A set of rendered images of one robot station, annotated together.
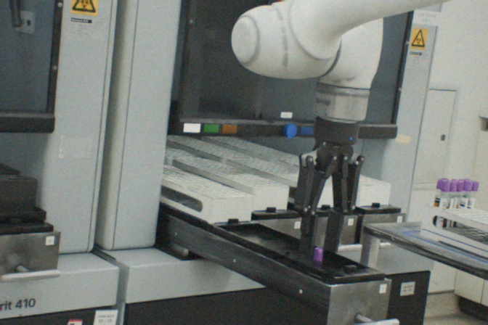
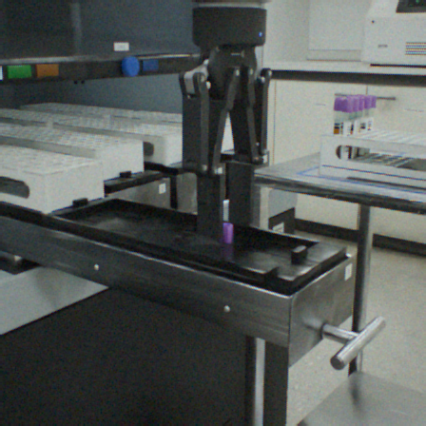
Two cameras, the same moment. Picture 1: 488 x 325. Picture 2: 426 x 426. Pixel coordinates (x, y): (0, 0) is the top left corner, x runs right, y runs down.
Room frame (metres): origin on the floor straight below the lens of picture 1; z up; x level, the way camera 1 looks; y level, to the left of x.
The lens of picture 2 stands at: (1.03, 0.02, 1.02)
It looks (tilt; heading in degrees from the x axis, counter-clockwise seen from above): 16 degrees down; 346
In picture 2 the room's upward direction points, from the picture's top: straight up
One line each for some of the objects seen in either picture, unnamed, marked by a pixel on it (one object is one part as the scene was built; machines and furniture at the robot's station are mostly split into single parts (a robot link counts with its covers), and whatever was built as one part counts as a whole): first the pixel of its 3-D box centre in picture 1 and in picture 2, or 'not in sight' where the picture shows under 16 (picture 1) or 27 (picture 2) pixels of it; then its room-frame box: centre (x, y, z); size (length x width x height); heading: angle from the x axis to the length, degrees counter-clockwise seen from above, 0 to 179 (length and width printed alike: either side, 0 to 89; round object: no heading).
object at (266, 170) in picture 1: (280, 184); (124, 142); (2.15, -0.08, 0.83); 0.30 x 0.10 x 0.06; 40
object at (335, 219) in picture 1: (333, 231); (241, 193); (1.66, -0.16, 0.85); 0.03 x 0.01 x 0.07; 40
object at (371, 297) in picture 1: (239, 245); (96, 236); (1.76, 0.00, 0.78); 0.73 x 0.14 x 0.09; 40
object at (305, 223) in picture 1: (303, 218); (200, 183); (1.61, -0.10, 0.88); 0.03 x 0.01 x 0.05; 130
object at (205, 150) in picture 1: (200, 157); (21, 128); (2.39, 0.12, 0.83); 0.30 x 0.10 x 0.06; 40
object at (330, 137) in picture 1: (334, 145); (228, 53); (1.64, -0.14, 1.01); 0.08 x 0.07 x 0.09; 130
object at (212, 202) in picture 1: (187, 195); (7, 176); (1.90, 0.11, 0.83); 0.30 x 0.10 x 0.06; 40
